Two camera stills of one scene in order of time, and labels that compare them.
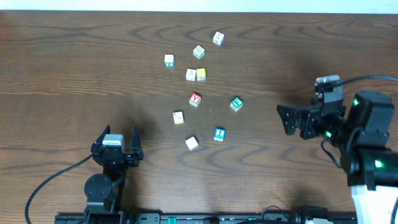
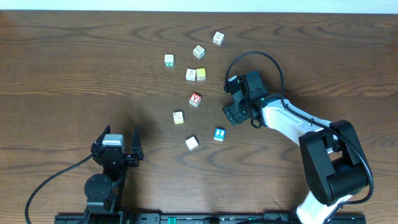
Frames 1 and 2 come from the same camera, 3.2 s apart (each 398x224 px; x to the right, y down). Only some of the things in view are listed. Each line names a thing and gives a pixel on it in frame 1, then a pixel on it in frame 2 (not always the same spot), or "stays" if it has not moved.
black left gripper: (137, 151) stays
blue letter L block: (219, 134) stays
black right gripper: (313, 116) → (234, 114)
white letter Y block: (191, 143) stays
